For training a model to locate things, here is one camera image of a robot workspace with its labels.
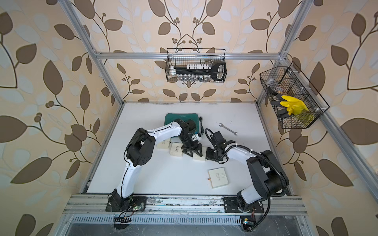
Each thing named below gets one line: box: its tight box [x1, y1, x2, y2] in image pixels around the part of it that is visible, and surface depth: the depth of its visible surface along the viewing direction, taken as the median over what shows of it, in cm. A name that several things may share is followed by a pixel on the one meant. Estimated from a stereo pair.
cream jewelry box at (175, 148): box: [168, 141, 184, 157], surface depth 93 cm
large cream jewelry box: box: [207, 167, 229, 189], surface depth 82 cm
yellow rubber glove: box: [279, 95, 310, 116], surface depth 68 cm
